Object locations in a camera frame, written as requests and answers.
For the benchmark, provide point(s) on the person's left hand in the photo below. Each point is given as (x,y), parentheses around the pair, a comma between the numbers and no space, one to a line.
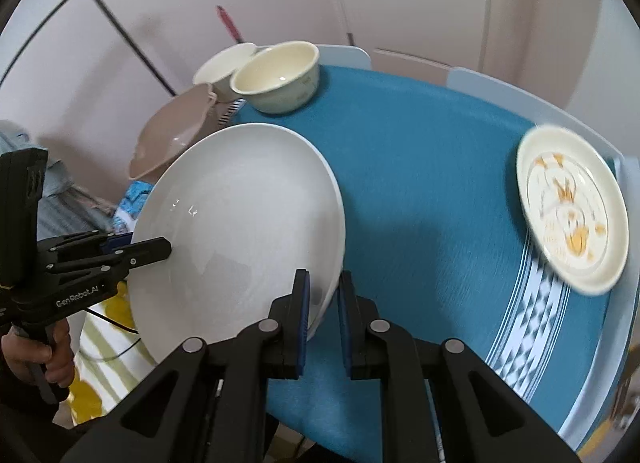
(60,363)

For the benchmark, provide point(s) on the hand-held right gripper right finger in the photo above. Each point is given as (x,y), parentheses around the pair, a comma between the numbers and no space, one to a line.
(343,323)

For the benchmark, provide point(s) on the cream bowl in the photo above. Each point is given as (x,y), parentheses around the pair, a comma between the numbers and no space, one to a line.
(275,70)

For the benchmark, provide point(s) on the cream plate with yellow print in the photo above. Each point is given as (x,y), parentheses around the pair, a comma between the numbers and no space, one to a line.
(565,203)

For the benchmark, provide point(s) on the blue patterned tablecloth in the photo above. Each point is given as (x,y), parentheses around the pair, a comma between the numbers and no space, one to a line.
(425,168)

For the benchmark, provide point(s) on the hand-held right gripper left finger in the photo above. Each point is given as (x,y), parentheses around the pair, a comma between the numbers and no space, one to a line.
(301,323)

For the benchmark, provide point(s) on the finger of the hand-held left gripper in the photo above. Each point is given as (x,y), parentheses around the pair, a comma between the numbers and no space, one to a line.
(117,242)
(145,250)

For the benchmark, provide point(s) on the white panel door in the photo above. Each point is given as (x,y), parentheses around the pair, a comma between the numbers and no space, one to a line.
(415,8)

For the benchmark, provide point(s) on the brown square bowl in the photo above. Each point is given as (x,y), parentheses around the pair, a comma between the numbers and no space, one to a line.
(165,138)

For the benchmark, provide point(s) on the yellow patterned blanket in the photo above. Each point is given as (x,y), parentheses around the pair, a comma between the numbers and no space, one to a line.
(100,363)

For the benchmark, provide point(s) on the light blue cloth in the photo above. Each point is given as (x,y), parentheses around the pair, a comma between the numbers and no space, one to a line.
(65,193)

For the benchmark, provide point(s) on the black metal rack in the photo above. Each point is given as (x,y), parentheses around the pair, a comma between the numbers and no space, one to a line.
(131,43)

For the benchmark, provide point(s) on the large white plate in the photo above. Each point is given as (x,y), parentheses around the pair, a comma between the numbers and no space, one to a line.
(240,223)

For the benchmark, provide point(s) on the white bowl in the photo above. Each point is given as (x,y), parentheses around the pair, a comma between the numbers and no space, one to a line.
(220,65)

